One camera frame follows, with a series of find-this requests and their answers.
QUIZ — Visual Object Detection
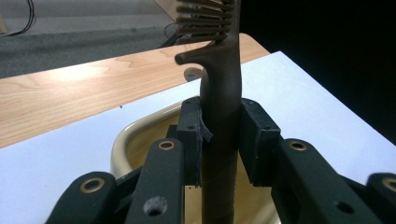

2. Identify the black cable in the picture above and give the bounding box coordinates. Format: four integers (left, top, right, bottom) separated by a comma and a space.
159, 21, 185, 49
0, 0, 36, 38

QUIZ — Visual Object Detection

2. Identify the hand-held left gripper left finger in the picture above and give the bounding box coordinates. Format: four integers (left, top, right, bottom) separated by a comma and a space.
177, 96, 215, 188

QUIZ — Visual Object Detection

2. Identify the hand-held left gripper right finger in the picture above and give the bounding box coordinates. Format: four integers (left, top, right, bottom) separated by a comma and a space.
238, 97, 283, 188

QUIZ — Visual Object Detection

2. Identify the white table sheet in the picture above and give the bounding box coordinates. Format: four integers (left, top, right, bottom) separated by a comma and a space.
0, 50, 396, 224

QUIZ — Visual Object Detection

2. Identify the grey round table grommet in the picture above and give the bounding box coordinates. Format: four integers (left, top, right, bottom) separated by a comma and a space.
183, 67, 204, 83

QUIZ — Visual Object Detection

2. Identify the black slotted spatula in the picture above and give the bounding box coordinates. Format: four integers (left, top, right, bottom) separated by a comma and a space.
174, 0, 243, 224

